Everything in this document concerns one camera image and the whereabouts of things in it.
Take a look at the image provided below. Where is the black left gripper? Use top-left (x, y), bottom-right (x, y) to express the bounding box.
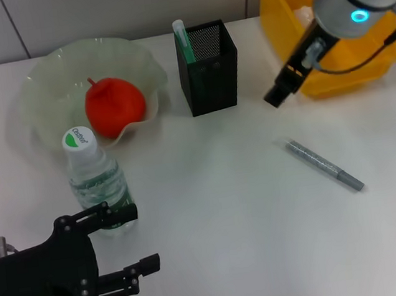
top-left (0, 196), bottom-right (166, 296)

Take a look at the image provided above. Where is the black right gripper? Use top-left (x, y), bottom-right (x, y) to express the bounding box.
top-left (254, 15), bottom-right (347, 111)

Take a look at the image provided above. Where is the clear green-label water bottle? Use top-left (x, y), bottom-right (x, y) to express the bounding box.
top-left (59, 120), bottom-right (140, 244)

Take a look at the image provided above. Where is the grey silver marker pen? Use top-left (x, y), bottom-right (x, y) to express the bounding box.
top-left (274, 128), bottom-right (366, 202)

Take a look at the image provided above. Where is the white paper ball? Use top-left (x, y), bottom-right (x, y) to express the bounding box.
top-left (295, 4), bottom-right (316, 25)

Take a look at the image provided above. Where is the mint green utility knife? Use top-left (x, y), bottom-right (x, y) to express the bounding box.
top-left (171, 17), bottom-right (198, 66)

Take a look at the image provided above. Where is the black mesh pen holder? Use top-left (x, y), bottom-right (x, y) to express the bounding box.
top-left (172, 17), bottom-right (245, 119)

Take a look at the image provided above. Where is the translucent green glass fruit plate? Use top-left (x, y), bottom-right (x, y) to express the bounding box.
top-left (14, 29), bottom-right (176, 159)

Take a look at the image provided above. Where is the yellow plastic storage bin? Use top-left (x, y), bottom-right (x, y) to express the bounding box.
top-left (257, 0), bottom-right (396, 106)

